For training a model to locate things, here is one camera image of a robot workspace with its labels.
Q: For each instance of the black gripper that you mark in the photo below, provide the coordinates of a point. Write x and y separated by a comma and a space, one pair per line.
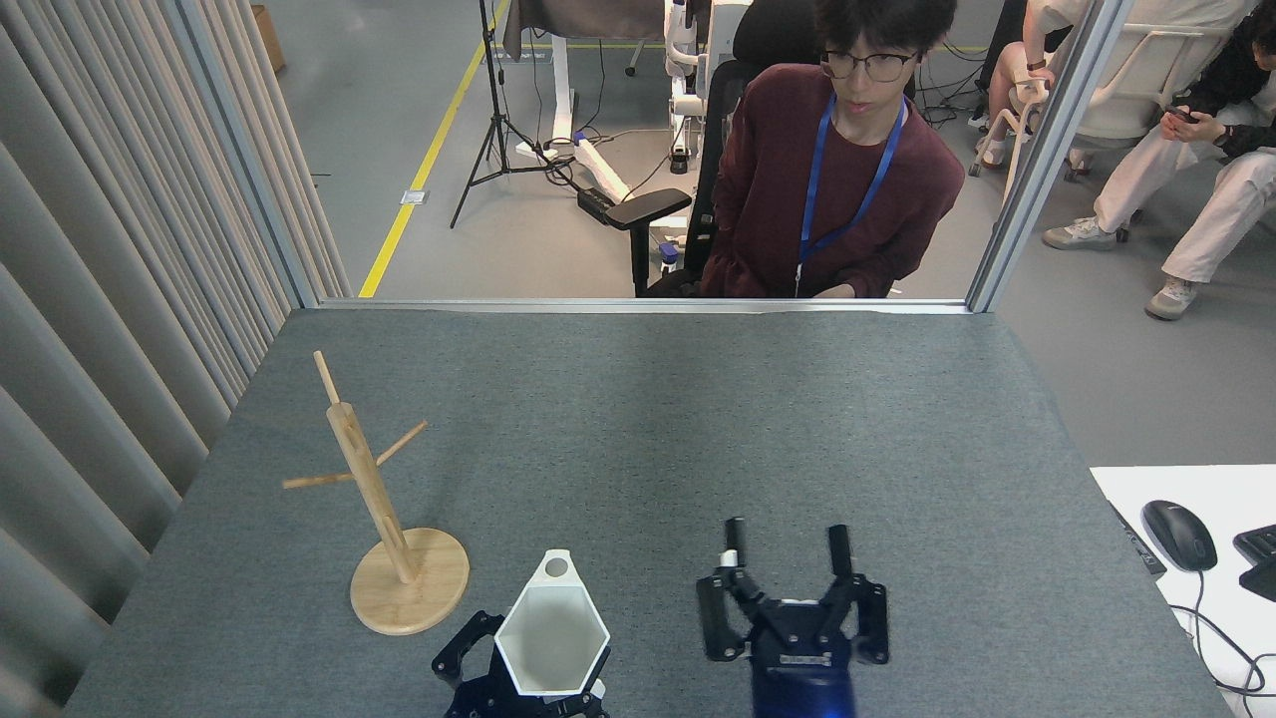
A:
802, 668
488, 701

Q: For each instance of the white hexagonal cup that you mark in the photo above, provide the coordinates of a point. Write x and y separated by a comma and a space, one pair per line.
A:
550, 638

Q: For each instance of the wooden cup rack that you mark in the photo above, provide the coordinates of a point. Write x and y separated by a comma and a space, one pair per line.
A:
409, 598

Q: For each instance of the person's left hand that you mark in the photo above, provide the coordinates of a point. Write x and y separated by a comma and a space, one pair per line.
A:
835, 292

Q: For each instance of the black flat bar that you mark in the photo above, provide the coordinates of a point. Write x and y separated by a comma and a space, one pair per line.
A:
1138, 543

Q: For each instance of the black computer mouse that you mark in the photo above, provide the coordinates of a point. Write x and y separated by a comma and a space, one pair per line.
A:
1179, 535

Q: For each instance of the person in maroon top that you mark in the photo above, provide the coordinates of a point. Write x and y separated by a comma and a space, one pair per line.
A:
797, 170

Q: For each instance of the black power strip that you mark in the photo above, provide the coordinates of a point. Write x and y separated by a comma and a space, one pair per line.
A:
595, 199

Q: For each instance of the white side desk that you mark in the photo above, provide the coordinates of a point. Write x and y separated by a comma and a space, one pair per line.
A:
1236, 479

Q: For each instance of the black keyboard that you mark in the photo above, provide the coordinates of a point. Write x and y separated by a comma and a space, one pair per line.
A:
1258, 558

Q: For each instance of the metal floor socket plate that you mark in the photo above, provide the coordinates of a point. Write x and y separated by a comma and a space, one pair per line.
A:
415, 197

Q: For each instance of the black office chair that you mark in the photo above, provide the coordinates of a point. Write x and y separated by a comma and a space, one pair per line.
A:
713, 130

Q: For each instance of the black tripod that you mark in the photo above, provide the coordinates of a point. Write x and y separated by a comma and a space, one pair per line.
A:
495, 120

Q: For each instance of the black-framed glasses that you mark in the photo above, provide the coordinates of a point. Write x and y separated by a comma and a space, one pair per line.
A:
867, 66

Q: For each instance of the white desk leg stand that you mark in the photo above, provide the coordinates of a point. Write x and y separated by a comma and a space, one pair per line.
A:
563, 100

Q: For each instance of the white machine on wheels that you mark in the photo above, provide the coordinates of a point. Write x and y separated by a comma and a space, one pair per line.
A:
688, 60

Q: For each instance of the beige curtain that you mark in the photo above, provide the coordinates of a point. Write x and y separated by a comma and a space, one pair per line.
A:
100, 299

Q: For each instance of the seated person with wristwatch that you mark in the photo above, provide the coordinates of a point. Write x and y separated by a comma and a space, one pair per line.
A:
1017, 70

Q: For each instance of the seated person in white trousers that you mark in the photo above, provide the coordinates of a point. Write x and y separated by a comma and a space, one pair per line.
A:
1196, 150

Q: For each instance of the white chair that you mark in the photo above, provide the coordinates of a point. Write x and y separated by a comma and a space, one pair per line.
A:
1146, 80

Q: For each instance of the cardboard box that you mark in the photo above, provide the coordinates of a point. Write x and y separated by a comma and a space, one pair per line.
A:
267, 38

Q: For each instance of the silver frame rail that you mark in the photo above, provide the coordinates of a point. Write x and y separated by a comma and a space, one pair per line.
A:
498, 304

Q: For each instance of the silver frame post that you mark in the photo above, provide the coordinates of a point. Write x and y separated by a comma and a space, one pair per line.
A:
1047, 150

